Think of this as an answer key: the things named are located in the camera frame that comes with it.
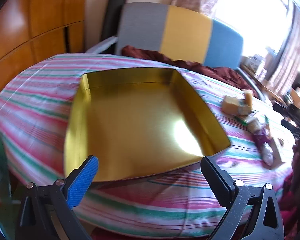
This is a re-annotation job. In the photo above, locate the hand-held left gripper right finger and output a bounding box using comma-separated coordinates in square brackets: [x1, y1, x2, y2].
[200, 156, 285, 240]

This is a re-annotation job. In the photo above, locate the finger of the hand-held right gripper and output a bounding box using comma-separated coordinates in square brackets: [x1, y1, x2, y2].
[281, 119, 300, 137]
[272, 104, 294, 117]

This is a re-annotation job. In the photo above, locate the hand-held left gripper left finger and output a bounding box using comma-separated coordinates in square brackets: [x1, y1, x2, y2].
[15, 155, 99, 240]

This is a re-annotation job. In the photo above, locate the beige knit sock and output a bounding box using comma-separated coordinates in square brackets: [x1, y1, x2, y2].
[247, 117, 262, 133]

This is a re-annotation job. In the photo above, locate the purple snack packet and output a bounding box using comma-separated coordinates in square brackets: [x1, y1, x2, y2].
[254, 130, 270, 153]

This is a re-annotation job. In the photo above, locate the clear plastic bag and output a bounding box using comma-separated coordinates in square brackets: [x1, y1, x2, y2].
[261, 145, 274, 167]

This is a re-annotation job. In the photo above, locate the large yellow sponge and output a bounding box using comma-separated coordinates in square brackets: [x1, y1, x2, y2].
[221, 95, 252, 116]

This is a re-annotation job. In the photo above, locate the maroon tin box gold interior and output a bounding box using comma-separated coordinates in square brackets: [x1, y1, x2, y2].
[63, 67, 232, 182]

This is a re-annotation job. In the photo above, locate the wooden desk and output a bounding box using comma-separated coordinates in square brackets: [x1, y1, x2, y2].
[240, 55, 293, 105]

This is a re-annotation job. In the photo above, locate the small orange sponge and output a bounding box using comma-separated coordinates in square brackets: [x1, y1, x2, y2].
[243, 90, 255, 107]

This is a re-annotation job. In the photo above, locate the dark red garment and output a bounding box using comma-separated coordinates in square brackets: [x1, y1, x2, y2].
[277, 140, 300, 220]

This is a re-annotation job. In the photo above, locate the white cardboard box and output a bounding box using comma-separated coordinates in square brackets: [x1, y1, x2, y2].
[247, 54, 267, 73]

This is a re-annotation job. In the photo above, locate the maroon blanket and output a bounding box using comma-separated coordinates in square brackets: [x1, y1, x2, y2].
[121, 45, 260, 98]

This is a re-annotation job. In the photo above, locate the green glass side table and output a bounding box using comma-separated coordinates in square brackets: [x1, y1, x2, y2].
[0, 130, 18, 233]

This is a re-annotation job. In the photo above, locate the window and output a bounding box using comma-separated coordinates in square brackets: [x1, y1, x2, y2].
[215, 0, 298, 55]

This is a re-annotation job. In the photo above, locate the striped bedsheet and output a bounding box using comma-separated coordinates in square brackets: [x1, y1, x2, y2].
[0, 53, 298, 238]

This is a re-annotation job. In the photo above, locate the grey yellow blue sofa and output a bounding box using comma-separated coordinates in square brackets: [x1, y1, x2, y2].
[86, 2, 265, 100]

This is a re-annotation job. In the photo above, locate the wooden wardrobe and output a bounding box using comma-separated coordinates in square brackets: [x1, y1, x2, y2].
[0, 0, 88, 105]

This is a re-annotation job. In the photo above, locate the black rolled mat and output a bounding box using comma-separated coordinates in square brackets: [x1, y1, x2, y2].
[100, 0, 127, 42]

